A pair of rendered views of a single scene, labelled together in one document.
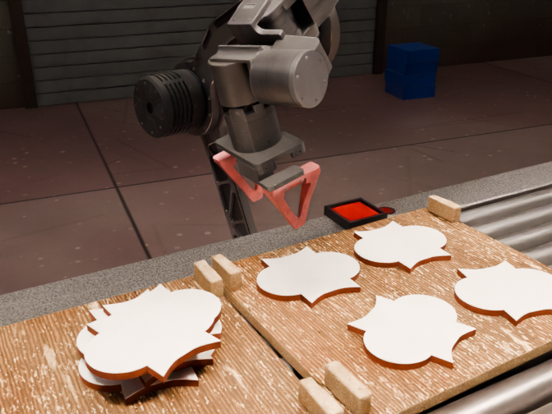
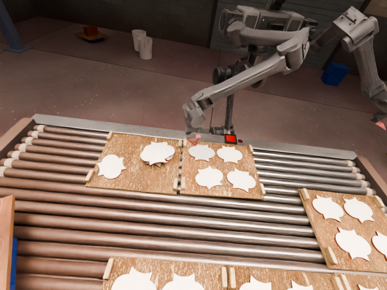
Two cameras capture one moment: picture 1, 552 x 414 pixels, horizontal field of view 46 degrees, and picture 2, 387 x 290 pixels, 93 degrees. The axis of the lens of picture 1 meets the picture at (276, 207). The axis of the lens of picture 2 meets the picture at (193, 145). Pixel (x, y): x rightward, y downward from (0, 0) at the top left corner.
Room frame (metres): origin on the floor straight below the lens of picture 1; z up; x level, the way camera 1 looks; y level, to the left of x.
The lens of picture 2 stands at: (0.09, -0.27, 1.71)
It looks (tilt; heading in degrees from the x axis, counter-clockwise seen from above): 46 degrees down; 24
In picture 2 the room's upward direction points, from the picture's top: 10 degrees clockwise
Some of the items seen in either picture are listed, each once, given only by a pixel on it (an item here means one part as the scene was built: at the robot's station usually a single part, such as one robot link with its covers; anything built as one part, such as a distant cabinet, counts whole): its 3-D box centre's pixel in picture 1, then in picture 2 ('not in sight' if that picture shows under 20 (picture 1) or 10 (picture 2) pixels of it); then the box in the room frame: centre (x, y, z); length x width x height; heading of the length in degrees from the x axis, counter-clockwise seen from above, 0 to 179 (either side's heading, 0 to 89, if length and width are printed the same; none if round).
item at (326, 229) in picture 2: not in sight; (356, 225); (0.79, -0.84, 0.94); 0.41 x 0.35 x 0.04; 119
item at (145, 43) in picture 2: not in sight; (145, 48); (3.23, 2.59, 0.18); 0.30 x 0.30 x 0.37
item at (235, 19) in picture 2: not in sight; (235, 27); (1.22, 0.10, 1.45); 0.09 x 0.08 x 0.12; 132
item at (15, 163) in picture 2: not in sight; (202, 182); (0.60, -0.14, 0.90); 1.95 x 0.05 x 0.05; 119
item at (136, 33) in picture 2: not in sight; (139, 41); (3.46, 2.95, 0.18); 0.30 x 0.30 x 0.37
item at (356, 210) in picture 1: (355, 214); (230, 138); (0.97, -0.13, 0.92); 0.06 x 0.06 x 0.01; 29
